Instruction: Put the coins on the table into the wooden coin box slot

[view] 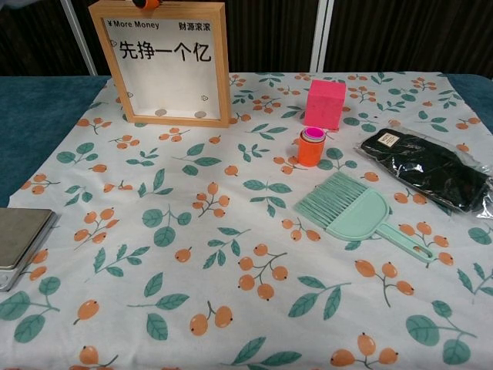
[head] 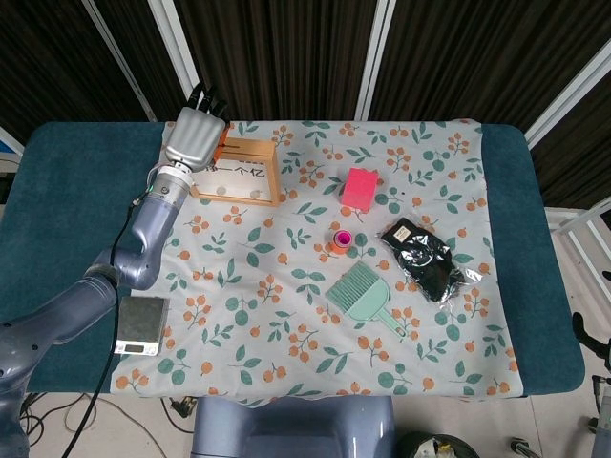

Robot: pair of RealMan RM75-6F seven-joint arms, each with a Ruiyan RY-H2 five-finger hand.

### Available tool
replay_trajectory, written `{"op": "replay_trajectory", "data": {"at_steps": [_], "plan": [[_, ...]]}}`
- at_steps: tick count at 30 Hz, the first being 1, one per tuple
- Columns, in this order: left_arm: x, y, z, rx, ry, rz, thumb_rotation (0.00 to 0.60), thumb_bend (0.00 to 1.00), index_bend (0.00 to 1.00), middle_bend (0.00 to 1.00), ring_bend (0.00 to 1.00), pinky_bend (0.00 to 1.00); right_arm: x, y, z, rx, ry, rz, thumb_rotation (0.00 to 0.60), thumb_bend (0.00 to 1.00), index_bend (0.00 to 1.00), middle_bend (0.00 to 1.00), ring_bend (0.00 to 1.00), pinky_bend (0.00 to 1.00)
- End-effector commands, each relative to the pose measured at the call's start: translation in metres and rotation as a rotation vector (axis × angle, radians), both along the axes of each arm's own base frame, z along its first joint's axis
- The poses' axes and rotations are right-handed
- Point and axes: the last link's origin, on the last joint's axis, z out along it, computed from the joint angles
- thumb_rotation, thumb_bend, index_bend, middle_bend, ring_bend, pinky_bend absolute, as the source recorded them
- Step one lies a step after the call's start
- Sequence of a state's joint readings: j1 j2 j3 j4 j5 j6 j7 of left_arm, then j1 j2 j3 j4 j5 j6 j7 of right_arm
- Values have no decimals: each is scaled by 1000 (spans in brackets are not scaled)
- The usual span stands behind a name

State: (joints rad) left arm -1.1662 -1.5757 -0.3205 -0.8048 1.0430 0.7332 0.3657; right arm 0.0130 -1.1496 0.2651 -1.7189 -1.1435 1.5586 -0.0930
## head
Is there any pink foam cube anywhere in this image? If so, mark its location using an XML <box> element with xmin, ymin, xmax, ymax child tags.
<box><xmin>340</xmin><ymin>166</ymin><xmax>384</xmax><ymax>215</ymax></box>

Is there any white partition frame post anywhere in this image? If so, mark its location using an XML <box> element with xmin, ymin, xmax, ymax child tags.
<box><xmin>354</xmin><ymin>0</ymin><xmax>398</xmax><ymax>121</ymax></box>
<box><xmin>80</xmin><ymin>0</ymin><xmax>158</xmax><ymax>121</ymax></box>
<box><xmin>523</xmin><ymin>37</ymin><xmax>611</xmax><ymax>148</ymax></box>
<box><xmin>147</xmin><ymin>0</ymin><xmax>213</xmax><ymax>121</ymax></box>

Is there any teal padded table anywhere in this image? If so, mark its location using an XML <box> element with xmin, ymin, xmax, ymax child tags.
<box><xmin>0</xmin><ymin>119</ymin><xmax>586</xmax><ymax>397</ymax></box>

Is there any blue-grey robot torso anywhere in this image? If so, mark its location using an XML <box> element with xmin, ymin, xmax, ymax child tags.
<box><xmin>190</xmin><ymin>394</ymin><xmax>397</xmax><ymax>458</ymax></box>

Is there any black power plug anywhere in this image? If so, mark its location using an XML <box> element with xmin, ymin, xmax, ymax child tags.
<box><xmin>161</xmin><ymin>396</ymin><xmax>198</xmax><ymax>433</ymax></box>

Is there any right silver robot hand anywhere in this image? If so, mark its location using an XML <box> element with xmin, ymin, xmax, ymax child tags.
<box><xmin>571</xmin><ymin>269</ymin><xmax>611</xmax><ymax>378</ymax></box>

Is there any floral print tablecloth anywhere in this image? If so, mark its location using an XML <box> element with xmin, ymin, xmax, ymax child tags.
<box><xmin>108</xmin><ymin>118</ymin><xmax>529</xmax><ymax>400</ymax></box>

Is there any orange nesting cup stack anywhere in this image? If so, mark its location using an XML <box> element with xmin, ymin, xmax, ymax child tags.
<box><xmin>330</xmin><ymin>229</ymin><xmax>355</xmax><ymax>255</ymax></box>

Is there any mint green hand brush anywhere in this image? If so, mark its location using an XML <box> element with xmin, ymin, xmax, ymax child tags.
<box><xmin>325</xmin><ymin>260</ymin><xmax>410</xmax><ymax>342</ymax></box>

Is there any wooden frame money box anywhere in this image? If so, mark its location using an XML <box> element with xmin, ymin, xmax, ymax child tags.
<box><xmin>189</xmin><ymin>136</ymin><xmax>283</xmax><ymax>208</ymax></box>

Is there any white metal rack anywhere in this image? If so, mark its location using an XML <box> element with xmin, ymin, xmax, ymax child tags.
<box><xmin>545</xmin><ymin>198</ymin><xmax>611</xmax><ymax>282</ymax></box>

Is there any black garment in plastic bag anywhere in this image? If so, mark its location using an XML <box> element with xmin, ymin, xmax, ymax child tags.
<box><xmin>376</xmin><ymin>217</ymin><xmax>482</xmax><ymax>311</ymax></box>

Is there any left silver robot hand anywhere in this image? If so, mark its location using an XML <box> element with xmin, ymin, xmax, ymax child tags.
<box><xmin>164</xmin><ymin>83</ymin><xmax>230</xmax><ymax>172</ymax></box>

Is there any silver digital scale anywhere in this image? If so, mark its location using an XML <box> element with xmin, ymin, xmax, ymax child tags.
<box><xmin>114</xmin><ymin>295</ymin><xmax>171</xmax><ymax>357</ymax></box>

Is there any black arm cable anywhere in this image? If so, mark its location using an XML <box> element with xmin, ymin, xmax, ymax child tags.
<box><xmin>59</xmin><ymin>188</ymin><xmax>157</xmax><ymax>458</ymax></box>

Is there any white and blue board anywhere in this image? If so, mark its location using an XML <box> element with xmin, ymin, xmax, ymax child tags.
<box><xmin>0</xmin><ymin>124</ymin><xmax>25</xmax><ymax>166</ymax></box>

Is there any dark trash bin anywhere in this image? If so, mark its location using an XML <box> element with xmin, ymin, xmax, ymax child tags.
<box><xmin>398</xmin><ymin>430</ymin><xmax>476</xmax><ymax>458</ymax></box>

